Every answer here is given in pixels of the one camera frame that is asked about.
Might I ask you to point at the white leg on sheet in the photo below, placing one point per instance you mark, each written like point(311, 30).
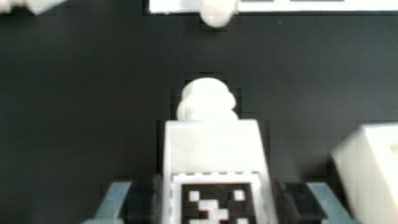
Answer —
point(217, 11)

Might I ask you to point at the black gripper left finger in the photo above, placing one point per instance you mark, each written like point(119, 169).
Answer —
point(128, 205)

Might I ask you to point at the white square table top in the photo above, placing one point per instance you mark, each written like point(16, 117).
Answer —
point(366, 163)

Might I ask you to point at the white marker sheet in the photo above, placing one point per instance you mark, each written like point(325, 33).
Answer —
point(254, 6)

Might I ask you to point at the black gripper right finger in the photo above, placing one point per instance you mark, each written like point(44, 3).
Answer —
point(307, 204)

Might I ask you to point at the white leg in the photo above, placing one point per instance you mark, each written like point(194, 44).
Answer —
point(37, 6)
point(215, 180)
point(217, 11)

